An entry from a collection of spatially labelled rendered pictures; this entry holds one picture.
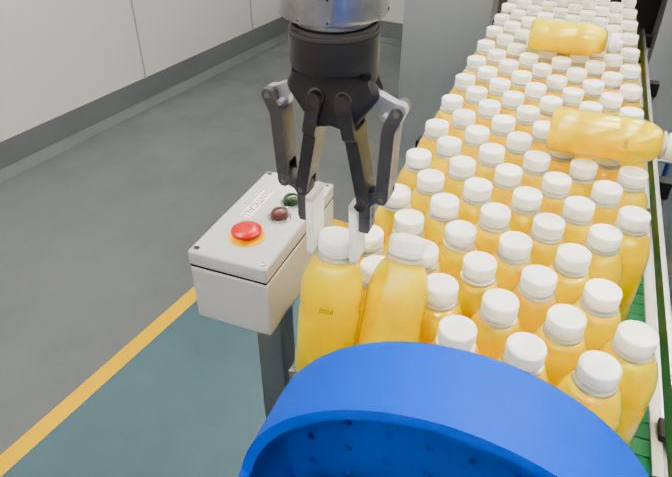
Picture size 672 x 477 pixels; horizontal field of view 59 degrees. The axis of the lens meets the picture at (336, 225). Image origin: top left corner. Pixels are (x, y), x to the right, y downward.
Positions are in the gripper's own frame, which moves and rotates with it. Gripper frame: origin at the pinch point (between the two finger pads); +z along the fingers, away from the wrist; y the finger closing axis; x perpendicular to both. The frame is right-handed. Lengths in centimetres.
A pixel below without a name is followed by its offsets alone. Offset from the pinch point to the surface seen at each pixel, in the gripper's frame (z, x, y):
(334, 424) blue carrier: 3.9, -19.3, 7.6
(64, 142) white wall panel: 115, 173, -232
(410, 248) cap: 3.3, 3.2, 7.0
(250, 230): 5.7, 2.9, -11.9
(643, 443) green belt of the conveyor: 27.1, 7.7, 35.5
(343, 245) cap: 1.4, -1.2, 1.3
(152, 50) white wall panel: 89, 254, -227
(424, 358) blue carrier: -6.4, -19.9, 14.0
